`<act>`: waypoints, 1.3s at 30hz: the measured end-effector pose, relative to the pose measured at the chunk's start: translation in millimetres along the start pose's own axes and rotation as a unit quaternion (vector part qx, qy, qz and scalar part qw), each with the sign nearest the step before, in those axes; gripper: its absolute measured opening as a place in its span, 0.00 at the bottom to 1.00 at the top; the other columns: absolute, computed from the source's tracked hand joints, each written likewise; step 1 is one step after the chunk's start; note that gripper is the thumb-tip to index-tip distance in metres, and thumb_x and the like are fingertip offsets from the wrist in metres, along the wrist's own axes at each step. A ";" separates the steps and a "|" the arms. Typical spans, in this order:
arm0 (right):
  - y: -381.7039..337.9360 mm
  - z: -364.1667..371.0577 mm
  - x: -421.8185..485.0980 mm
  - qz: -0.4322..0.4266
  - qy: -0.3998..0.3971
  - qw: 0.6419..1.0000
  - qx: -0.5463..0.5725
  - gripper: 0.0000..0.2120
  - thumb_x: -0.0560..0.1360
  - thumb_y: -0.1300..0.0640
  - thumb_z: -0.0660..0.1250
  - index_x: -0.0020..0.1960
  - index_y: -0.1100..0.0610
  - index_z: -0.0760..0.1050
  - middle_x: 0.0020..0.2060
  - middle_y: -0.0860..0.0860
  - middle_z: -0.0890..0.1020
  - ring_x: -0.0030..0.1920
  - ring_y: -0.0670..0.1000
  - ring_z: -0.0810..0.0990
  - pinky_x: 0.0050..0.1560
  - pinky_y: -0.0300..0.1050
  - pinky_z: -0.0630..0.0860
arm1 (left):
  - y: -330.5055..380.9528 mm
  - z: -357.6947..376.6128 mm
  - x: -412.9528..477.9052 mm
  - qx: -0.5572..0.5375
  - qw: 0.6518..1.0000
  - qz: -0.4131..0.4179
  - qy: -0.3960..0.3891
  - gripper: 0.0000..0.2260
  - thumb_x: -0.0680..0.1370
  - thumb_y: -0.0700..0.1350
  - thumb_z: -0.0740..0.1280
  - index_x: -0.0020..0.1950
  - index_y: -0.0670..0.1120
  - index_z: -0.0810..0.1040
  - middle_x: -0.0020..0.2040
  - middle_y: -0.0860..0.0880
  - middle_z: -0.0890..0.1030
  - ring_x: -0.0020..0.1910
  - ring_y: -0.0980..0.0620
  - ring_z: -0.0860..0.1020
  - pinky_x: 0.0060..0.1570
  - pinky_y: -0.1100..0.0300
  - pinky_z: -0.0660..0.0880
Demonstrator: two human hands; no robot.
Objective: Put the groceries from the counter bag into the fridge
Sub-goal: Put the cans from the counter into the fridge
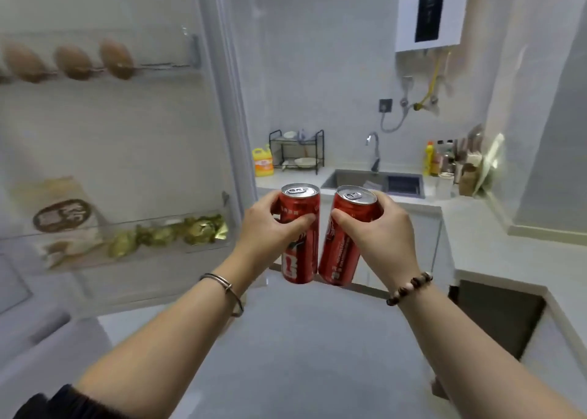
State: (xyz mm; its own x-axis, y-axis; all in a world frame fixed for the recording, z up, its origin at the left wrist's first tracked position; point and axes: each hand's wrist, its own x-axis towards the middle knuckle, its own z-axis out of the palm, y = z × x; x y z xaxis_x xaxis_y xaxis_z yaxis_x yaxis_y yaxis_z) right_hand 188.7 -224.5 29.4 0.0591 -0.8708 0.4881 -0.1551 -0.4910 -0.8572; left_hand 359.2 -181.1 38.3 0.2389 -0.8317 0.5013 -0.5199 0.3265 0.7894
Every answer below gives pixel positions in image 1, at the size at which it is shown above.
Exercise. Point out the person's left hand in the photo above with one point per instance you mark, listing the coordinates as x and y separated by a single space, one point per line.
263 235

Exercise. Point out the person's right hand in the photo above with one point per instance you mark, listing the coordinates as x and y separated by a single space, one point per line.
390 244

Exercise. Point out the white refrigerator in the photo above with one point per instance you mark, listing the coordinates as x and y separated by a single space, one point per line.
137 134

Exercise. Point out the coconut snack pouch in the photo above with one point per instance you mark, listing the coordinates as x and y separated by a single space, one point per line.
59 217

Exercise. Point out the person's left forearm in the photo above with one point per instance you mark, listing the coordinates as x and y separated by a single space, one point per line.
165 345

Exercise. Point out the person's black left sleeve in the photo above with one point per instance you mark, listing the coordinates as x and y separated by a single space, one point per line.
69 405

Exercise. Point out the white kitchen base cabinet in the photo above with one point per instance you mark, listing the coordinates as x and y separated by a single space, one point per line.
426 240

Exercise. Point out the translucent plastic bag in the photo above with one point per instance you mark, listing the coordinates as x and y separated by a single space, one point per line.
372 185

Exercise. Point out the silver bangle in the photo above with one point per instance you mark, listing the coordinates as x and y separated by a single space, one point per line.
229 288

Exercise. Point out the small yellow bottle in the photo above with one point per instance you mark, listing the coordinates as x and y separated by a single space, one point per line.
263 164

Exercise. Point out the steel kitchen sink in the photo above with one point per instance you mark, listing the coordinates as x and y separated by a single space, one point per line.
344 180

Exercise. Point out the white cup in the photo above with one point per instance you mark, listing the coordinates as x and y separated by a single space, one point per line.
444 186

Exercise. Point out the white bowl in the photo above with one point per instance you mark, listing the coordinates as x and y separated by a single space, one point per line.
290 135
305 162

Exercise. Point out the yellow detergent bottle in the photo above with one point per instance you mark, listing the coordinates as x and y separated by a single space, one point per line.
428 159

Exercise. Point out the chrome sink faucet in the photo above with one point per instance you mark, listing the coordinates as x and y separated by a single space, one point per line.
376 150

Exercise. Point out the brown condiment bottle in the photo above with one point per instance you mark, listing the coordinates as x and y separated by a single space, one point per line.
436 159

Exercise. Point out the wooden knife block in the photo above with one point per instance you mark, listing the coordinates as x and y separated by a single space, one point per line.
468 182

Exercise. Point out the dark cap condiment bottle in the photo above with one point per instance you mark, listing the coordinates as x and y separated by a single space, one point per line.
448 155

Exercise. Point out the dark grey cabinet panel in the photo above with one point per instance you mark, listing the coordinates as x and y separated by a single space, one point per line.
495 318

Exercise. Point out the brown eggs in door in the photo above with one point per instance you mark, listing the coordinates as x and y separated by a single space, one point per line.
160 47

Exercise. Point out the black wall outlet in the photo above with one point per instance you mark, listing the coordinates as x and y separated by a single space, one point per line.
385 105

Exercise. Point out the white wall water heater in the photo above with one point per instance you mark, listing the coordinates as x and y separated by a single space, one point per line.
454 10

